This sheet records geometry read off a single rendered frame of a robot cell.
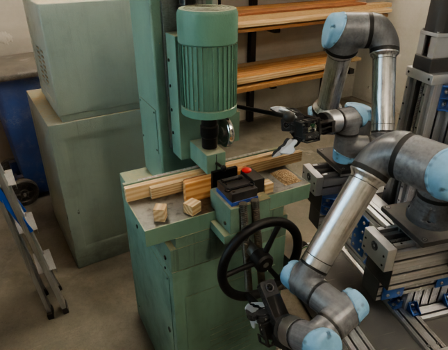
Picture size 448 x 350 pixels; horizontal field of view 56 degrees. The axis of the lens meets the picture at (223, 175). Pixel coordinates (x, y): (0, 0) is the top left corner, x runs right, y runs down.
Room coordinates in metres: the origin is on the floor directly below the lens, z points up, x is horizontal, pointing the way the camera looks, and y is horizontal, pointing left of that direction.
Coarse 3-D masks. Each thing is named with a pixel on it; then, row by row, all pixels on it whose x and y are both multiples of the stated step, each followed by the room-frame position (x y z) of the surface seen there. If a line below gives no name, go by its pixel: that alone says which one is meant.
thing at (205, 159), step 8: (192, 144) 1.31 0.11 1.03; (200, 144) 1.29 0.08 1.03; (192, 152) 1.31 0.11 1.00; (200, 152) 1.25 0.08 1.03; (208, 152) 1.23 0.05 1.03; (216, 152) 1.23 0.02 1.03; (224, 152) 1.24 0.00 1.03; (200, 160) 1.25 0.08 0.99; (208, 160) 1.21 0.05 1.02; (216, 160) 1.23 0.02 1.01; (224, 160) 1.24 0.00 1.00; (208, 168) 1.21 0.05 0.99; (216, 168) 1.22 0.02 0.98
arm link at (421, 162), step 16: (400, 144) 0.87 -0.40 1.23; (416, 144) 0.86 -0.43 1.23; (432, 144) 0.84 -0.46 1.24; (400, 160) 0.85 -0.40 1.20; (416, 160) 0.83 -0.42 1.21; (432, 160) 0.80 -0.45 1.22; (400, 176) 0.85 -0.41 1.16; (416, 176) 0.81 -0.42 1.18; (432, 176) 0.79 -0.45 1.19; (432, 192) 0.79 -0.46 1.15
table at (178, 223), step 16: (272, 176) 1.31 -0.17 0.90; (272, 192) 1.20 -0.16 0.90; (288, 192) 1.22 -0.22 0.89; (304, 192) 1.26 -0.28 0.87; (128, 208) 1.13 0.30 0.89; (144, 208) 1.11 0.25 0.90; (176, 208) 1.11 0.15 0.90; (208, 208) 1.11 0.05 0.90; (272, 208) 1.19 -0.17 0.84; (144, 224) 1.02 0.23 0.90; (160, 224) 1.02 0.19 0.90; (176, 224) 1.03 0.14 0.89; (192, 224) 1.06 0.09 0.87; (208, 224) 1.08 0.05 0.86; (144, 240) 0.99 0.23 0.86; (160, 240) 1.01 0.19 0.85; (224, 240) 1.00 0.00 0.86
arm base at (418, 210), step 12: (408, 204) 1.22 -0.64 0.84; (420, 204) 1.15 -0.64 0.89; (432, 204) 1.13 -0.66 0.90; (444, 204) 1.12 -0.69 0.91; (408, 216) 1.17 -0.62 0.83; (420, 216) 1.13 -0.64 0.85; (432, 216) 1.12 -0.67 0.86; (444, 216) 1.11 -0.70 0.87; (432, 228) 1.10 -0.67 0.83; (444, 228) 1.10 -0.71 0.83
